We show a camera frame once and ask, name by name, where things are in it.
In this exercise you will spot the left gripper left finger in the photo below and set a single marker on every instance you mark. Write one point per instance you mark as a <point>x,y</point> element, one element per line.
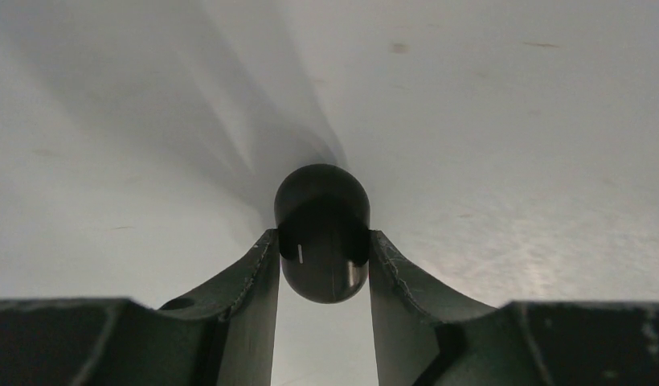
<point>219,333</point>

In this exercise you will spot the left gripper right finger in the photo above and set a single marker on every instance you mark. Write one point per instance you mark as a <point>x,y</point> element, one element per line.
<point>427,333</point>

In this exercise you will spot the black earbud charging case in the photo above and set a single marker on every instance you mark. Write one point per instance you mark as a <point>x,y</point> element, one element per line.
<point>322,217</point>

